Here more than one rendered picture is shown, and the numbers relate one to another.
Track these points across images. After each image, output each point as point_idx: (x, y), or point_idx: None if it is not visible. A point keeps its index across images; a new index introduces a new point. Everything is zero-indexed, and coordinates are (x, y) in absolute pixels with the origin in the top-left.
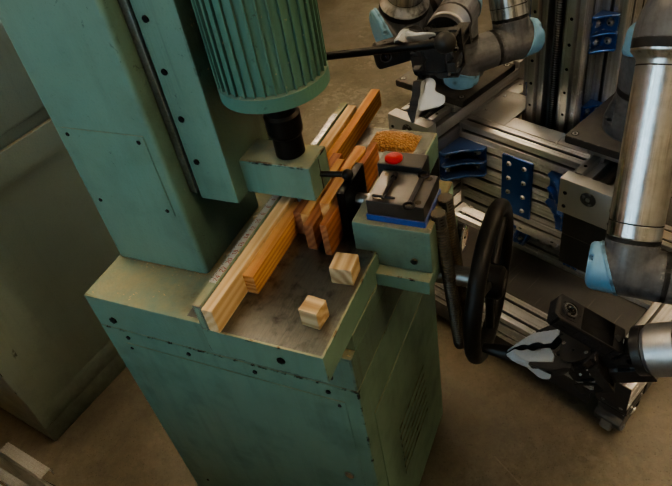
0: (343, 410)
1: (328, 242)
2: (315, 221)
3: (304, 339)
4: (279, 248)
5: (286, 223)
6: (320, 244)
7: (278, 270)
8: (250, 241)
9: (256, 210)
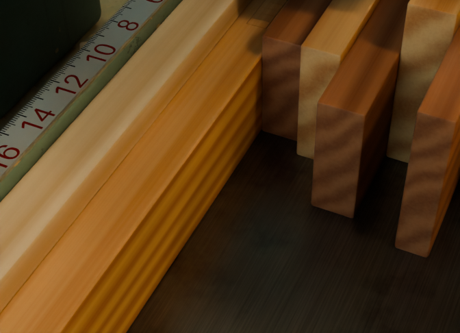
0: None
1: (432, 201)
2: (377, 90)
3: None
4: (187, 195)
5: (228, 82)
6: (365, 194)
7: (171, 301)
8: (53, 148)
9: (93, 30)
